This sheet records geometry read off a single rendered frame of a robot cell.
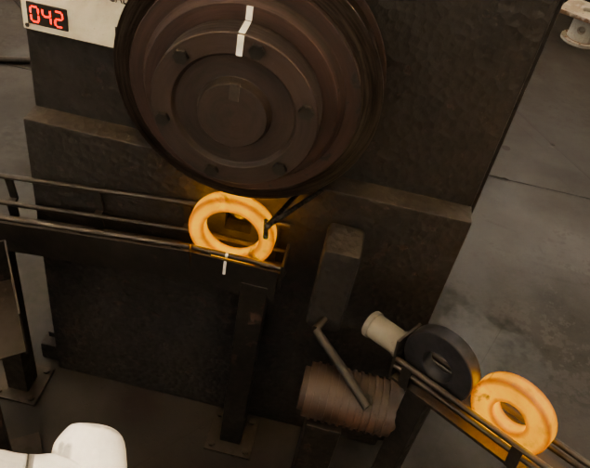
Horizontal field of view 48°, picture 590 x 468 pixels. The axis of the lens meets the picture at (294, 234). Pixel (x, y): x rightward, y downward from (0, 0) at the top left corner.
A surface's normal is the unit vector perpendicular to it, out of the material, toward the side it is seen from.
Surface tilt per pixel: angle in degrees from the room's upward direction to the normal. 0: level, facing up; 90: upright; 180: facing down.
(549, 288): 0
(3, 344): 5
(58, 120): 0
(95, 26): 90
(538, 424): 90
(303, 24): 39
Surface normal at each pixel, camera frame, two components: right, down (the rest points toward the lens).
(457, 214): 0.15, -0.73
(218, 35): -0.18, 0.64
